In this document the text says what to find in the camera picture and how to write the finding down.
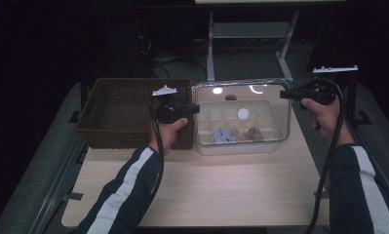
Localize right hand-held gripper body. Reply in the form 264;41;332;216
298;65;359;106

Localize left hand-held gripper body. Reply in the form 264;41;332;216
151;85;185;125

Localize clear plastic lid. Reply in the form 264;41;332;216
191;77;293;146

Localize white sock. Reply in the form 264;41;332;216
213;127;235;143

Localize brown wicker basket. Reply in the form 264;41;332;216
76;77;195;150

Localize white divided organizer box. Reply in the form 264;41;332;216
195;98;289;156

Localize person's left hand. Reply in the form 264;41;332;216
148;117;189;156

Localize person's right hand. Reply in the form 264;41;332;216
300;97;357;148

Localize black metal stand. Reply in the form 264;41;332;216
342;69;373;128

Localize beige sock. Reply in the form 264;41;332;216
246;125;265;141

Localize black floor cables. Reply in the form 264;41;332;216
135;16;210;79

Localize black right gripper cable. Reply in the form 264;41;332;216
307;77;346;234

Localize white metal table frame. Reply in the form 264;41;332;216
206;11;300;82

